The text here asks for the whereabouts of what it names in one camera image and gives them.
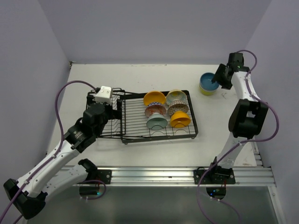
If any black wire dish rack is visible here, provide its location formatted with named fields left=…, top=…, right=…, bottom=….
left=100, top=88, right=199, bottom=144

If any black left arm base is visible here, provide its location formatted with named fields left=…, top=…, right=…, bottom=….
left=78, top=159, right=112, bottom=200

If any yellow teal patterned bowl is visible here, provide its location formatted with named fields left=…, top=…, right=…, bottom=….
left=166, top=89, right=187, bottom=105

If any brown diamond patterned bowl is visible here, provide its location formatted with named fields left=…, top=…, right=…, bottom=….
left=168, top=103, right=189, bottom=116

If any aluminium mounting rail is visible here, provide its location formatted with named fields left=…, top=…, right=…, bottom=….
left=58, top=166, right=275, bottom=187

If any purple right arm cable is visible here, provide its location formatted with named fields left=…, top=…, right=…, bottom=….
left=195, top=49, right=280, bottom=224

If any blue zigzag patterned bowl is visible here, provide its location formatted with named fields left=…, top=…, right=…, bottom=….
left=144, top=102, right=166, bottom=118

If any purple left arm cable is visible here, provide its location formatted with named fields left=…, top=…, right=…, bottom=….
left=0, top=80, right=107, bottom=224

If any smooth yellow bowl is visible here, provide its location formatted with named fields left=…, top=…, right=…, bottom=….
left=170, top=111, right=191, bottom=128

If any pale teal textured bowl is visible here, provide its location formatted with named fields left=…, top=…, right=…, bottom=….
left=146, top=113, right=168, bottom=130

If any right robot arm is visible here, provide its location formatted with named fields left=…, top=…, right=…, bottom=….
left=212, top=51, right=268, bottom=169

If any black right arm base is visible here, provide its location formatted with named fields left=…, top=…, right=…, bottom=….
left=200, top=165, right=236, bottom=200

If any lime green bowl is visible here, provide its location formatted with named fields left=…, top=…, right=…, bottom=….
left=199, top=85, right=217, bottom=96

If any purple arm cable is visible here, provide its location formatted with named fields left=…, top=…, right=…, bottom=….
left=0, top=80, right=107, bottom=224
left=195, top=49, right=280, bottom=224

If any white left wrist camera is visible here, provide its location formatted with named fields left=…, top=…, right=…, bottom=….
left=94, top=86, right=113, bottom=105

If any yellow ribbed bowl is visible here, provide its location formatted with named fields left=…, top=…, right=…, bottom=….
left=143, top=91, right=166, bottom=106

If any blue glossy bowl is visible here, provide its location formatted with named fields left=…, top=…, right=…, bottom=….
left=199, top=72, right=219, bottom=91

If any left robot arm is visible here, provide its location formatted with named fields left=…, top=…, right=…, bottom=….
left=3, top=100, right=122, bottom=220

